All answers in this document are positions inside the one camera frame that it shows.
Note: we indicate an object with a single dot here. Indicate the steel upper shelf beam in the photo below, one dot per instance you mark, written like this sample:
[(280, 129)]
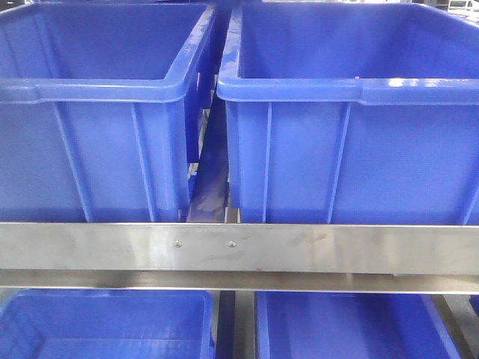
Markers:
[(284, 257)]

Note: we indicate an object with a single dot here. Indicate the blue bin upper shelf right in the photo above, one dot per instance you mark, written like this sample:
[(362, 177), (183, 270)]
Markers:
[(351, 113)]

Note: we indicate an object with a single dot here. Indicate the blue bin shelf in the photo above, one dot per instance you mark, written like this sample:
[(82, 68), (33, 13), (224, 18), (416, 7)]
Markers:
[(101, 108), (351, 113)]

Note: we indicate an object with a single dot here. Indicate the blue bin upper shelf left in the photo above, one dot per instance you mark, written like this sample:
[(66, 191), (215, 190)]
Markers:
[(101, 108)]

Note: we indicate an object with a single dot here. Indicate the blue plastic bin front right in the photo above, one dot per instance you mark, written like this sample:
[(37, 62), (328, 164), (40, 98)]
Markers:
[(349, 325)]

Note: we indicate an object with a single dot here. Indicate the blue plastic bin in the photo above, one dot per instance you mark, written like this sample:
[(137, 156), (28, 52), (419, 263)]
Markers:
[(94, 323), (349, 325)]

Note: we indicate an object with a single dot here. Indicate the blue plastic bin front left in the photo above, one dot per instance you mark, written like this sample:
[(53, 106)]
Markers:
[(94, 323)]

